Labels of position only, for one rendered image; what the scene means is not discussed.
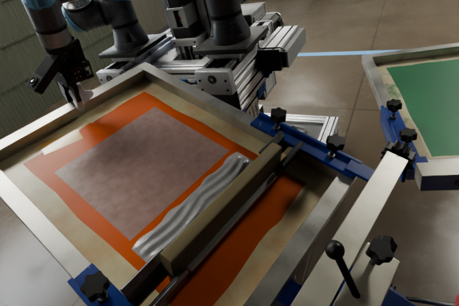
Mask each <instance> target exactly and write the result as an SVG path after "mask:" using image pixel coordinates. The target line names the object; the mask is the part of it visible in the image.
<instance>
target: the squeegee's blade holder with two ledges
mask: <svg viewBox="0 0 459 306"><path fill-rule="evenodd" d="M276 179H277V174H275V173H272V174H271V175H270V176H269V178H268V179H267V180H266V181H265V182H264V183H263V184H262V185H261V187H260V188H259V189H258V190H257V191H256V192H255V193H254V194H253V195H252V196H251V197H250V198H249V199H248V200H247V201H246V202H245V204H244V205H243V206H242V207H241V208H240V209H239V210H238V212H237V213H236V214H235V215H234V216H233V217H232V218H231V219H230V220H229V221H228V222H227V223H226V224H225V225H224V226H223V227H222V229H221V230H220V231H219V232H218V233H217V234H216V235H215V236H214V238H213V239H212V240H211V241H210V242H209V243H208V244H207V245H206V246H205V247H204V248H203V249H202V250H201V251H200V252H199V253H198V255H197V256H196V257H195V258H194V259H193V260H192V261H191V263H190V264H189V265H188V266H187V267H186V269H187V270H188V271H189V272H190V273H192V272H193V271H194V270H195V269H196V268H197V267H198V266H199V265H200V264H201V263H202V261H203V260H204V259H205V258H206V257H207V256H208V254H209V253H210V252H211V251H212V250H213V249H214V248H215V247H216V246H217V245H218V244H219V243H220V241H221V240H222V239H223V238H224V237H225V235H226V234H227V233H228V232H229V231H230V230H231V229H232V228H233V226H235V224H237V222H238V221H239V220H240V219H241V218H242V217H243V215H244V214H245V213H246V212H247V211H248V210H249V209H250V207H252V205H254V203H255V202H256V201H257V200H258V199H259V198H260V196H261V195H262V194H263V193H264V192H265V191H266V190H267V188H268V187H269V186H270V185H271V184H272V183H273V182H274V181H275V180H276Z"/></svg>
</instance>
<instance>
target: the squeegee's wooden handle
mask: <svg viewBox="0 0 459 306"><path fill-rule="evenodd" d="M281 153H282V147H281V146H280V145H277V144H276V143H271V144H270V145H269V146H268V147H267V148H266V149H265V150H264V151H263V152H262V153H261V154H260V155H259V156H258V157H257V158H256V159H255V160H254V161H253V162H252V163H251V164H250V165H249V166H248V167H247V168H246V169H245V170H244V171H243V172H242V173H241V174H240V175H239V176H238V177H237V178H236V179H235V180H234V181H233V182H232V183H231V184H230V185H229V186H228V187H227V188H226V189H225V190H224V191H223V192H222V193H221V194H220V195H219V196H218V197H217V198H216V199H215V200H214V201H213V202H212V203H211V204H210V205H209V206H208V207H207V208H206V209H205V210H204V211H203V212H202V213H201V214H200V215H199V216H198V217H197V218H196V219H195V220H194V221H193V222H192V223H191V224H190V225H189V226H187V227H186V228H185V229H184V230H183V231H182V232H181V233H180V234H179V235H178V236H177V237H176V238H175V239H174V240H173V241H172V242H171V243H170V244H169V245H168V246H167V247H166V248H165V249H164V250H163V251H162V252H161V253H160V258H161V262H162V264H163V268H164V271H165V272H166V273H167V274H168V275H169V276H170V277H171V278H172V279H173V278H174V277H175V276H176V275H177V274H178V273H179V272H180V271H181V270H182V269H183V268H184V269H186V267H187V266H188V265H189V264H190V263H191V261H192V260H193V259H194V258H195V257H196V256H197V255H198V253H199V252H200V251H201V250H202V249H203V248H204V247H205V246H206V245H207V244H208V243H209V242H210V241H211V240H212V239H213V238H214V236H215V235H216V234H217V233H218V232H219V231H220V230H221V229H222V227H223V226H224V225H225V224H226V223H227V222H228V221H229V220H230V219H231V218H232V217H233V216H234V215H235V214H236V213H237V212H238V210H239V209H240V208H241V207H242V206H243V205H244V204H245V202H246V201H247V200H248V199H249V198H250V197H251V196H252V195H253V194H254V193H255V192H256V191H257V190H258V189H259V188H260V187H261V185H262V184H263V183H264V182H265V181H266V180H267V179H268V178H269V176H270V175H271V174H272V173H275V172H276V171H277V165H278V164H279V163H280V160H281Z"/></svg>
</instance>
